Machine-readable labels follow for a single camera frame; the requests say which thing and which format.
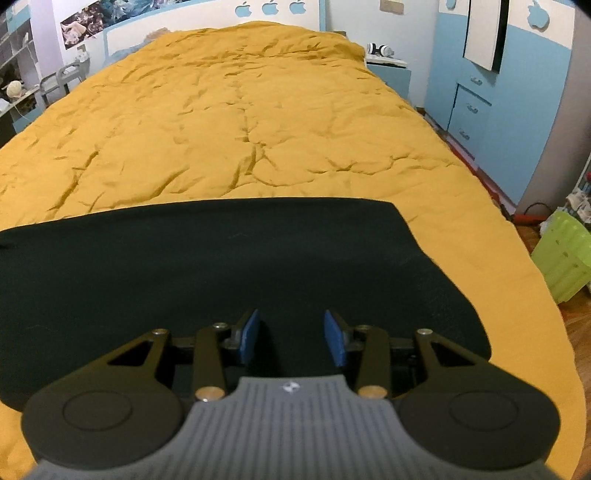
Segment orange bed cover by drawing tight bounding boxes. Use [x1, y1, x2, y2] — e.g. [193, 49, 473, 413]
[1, 22, 586, 478]

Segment black pants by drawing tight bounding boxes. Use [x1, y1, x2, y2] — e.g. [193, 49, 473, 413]
[1, 198, 491, 410]

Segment green plastic basket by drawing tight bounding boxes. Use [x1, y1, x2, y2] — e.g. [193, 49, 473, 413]
[531, 210, 590, 304]

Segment anime wall poster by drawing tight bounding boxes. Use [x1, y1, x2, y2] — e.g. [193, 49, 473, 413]
[60, 0, 182, 50]

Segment blue bedside table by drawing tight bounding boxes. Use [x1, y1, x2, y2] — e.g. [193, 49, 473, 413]
[366, 42, 412, 100]

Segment blue and white wardrobe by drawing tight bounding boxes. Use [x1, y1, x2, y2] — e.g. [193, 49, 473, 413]
[425, 1, 590, 212]

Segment white headboard with apple decals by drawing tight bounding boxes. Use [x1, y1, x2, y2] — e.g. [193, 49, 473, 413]
[103, 0, 327, 58]

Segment grey metal chair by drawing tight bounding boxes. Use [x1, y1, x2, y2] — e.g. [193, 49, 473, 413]
[39, 59, 90, 107]

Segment cluttered desk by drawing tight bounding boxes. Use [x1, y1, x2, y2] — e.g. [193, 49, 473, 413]
[0, 1, 44, 146]

